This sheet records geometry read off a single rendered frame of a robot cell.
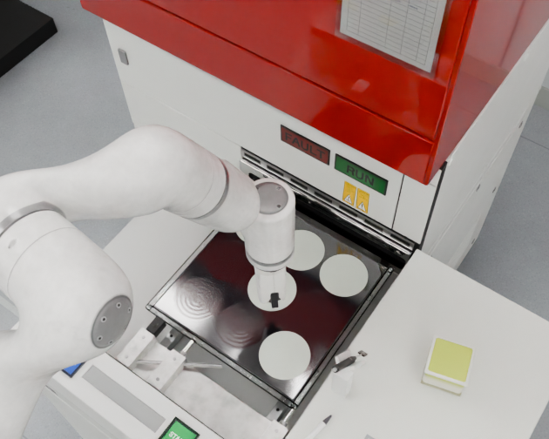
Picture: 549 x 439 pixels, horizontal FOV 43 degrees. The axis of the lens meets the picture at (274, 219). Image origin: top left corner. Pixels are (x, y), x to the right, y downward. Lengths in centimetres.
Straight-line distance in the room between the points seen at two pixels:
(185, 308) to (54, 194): 71
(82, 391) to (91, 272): 67
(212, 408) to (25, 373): 67
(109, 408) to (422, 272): 65
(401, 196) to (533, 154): 164
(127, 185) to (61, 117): 234
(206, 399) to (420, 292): 46
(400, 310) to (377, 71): 50
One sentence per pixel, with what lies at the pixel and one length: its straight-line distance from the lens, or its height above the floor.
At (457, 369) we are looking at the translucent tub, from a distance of 127.
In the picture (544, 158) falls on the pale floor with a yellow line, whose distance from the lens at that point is 295.
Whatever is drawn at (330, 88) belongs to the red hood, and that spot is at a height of 135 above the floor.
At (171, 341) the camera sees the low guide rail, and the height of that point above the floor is 85.
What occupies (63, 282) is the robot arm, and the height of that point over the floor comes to 160.
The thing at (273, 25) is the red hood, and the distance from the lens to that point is 116.
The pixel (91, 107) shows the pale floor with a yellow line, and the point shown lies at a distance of 308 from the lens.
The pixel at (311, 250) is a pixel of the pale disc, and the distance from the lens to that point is 150.
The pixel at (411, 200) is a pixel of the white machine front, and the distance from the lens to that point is 134.
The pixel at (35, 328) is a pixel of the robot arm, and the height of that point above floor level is 156.
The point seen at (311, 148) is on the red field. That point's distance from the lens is 140.
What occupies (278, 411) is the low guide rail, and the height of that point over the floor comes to 85.
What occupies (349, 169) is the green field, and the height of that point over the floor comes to 110.
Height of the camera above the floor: 219
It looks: 57 degrees down
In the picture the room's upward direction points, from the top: 2 degrees counter-clockwise
